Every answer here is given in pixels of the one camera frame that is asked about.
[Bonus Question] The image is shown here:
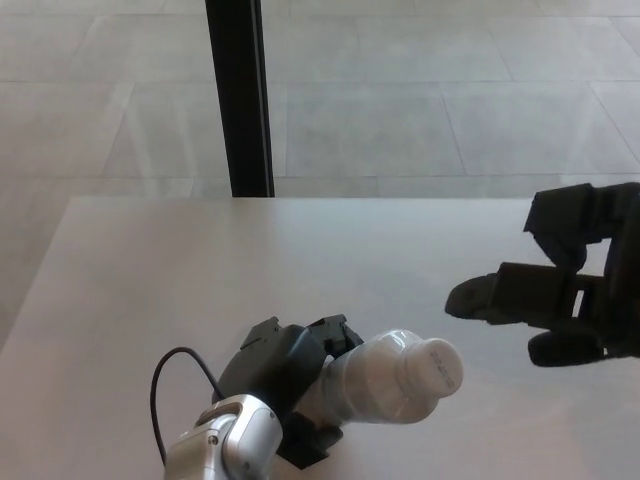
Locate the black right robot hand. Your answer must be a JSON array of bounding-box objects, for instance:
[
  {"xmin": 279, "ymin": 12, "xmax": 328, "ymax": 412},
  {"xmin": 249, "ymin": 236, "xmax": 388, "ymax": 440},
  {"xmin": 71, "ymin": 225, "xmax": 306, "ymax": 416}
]
[{"xmin": 444, "ymin": 182, "xmax": 640, "ymax": 369}]

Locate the black vertical window post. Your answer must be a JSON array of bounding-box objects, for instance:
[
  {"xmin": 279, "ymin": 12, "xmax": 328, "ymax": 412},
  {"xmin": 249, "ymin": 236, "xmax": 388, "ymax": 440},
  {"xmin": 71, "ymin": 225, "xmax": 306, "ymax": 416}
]
[{"xmin": 204, "ymin": 0, "xmax": 276, "ymax": 199}]

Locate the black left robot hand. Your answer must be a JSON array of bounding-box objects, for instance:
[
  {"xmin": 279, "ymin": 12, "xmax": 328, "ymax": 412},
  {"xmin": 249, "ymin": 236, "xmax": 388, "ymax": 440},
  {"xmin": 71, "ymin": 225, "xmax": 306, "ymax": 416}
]
[{"xmin": 213, "ymin": 313, "xmax": 365, "ymax": 471}]

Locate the white screw cap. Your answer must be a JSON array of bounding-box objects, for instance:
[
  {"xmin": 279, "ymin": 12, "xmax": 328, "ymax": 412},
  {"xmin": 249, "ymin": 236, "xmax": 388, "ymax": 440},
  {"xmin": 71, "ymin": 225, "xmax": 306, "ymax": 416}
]
[{"xmin": 402, "ymin": 337, "xmax": 465, "ymax": 402}]

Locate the white plastic bottle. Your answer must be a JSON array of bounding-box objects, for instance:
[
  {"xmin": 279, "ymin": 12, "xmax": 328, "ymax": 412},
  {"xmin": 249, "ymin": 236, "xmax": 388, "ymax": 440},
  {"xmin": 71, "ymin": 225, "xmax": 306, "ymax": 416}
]
[{"xmin": 302, "ymin": 327, "xmax": 436, "ymax": 431}]

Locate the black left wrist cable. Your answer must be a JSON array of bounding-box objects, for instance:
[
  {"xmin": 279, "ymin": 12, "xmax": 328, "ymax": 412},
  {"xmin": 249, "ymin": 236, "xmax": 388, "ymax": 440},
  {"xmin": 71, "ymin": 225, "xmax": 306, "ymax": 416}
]
[{"xmin": 151, "ymin": 348, "xmax": 224, "ymax": 461}]

